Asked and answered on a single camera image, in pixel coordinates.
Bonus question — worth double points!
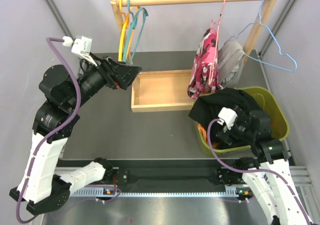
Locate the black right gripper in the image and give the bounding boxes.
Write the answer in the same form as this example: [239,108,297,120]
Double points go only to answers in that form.
[216,104,256,144]

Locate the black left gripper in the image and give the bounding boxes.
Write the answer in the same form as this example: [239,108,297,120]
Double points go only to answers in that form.
[67,51,142,111]

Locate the orange white trousers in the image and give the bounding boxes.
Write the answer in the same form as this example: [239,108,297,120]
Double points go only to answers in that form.
[197,123,219,149]

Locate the black trousers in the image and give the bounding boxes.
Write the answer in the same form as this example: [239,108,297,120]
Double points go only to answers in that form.
[188,88,272,150]

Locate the orange plastic hanger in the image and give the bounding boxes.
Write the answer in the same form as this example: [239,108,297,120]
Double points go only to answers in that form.
[118,4,140,62]

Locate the teal plastic hanger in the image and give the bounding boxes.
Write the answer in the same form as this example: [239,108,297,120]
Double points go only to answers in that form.
[122,0,149,64]

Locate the pink camouflage trousers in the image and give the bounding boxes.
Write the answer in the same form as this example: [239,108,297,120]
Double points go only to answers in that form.
[187,27,222,99]

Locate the pink wire hanger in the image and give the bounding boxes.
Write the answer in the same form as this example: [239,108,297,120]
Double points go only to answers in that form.
[208,0,226,84]

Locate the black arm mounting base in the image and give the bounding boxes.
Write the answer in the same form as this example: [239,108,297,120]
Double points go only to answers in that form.
[84,166,247,187]

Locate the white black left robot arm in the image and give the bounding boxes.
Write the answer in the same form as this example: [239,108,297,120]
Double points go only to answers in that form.
[9,56,142,216]

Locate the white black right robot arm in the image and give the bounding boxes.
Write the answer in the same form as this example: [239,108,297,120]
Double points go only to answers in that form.
[210,106,313,225]

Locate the grey trousers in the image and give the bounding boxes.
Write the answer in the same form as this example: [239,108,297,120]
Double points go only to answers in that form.
[217,39,246,89]

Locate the olive green plastic basket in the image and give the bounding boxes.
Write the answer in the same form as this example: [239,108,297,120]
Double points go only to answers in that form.
[194,86,290,157]

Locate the wooden clothes rack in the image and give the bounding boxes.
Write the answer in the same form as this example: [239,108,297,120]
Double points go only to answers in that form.
[110,0,277,113]

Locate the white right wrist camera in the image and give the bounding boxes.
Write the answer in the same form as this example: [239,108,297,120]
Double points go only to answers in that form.
[217,107,238,133]

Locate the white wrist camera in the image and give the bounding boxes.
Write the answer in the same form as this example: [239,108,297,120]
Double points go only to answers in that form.
[217,107,238,133]
[62,35,98,67]

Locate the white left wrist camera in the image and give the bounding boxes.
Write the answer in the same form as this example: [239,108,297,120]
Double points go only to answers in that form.
[62,35,98,67]

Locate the grey slotted cable duct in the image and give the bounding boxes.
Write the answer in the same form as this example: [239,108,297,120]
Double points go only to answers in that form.
[49,186,248,198]

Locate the blue wire hanger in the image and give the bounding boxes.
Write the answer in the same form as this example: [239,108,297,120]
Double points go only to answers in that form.
[229,0,298,73]

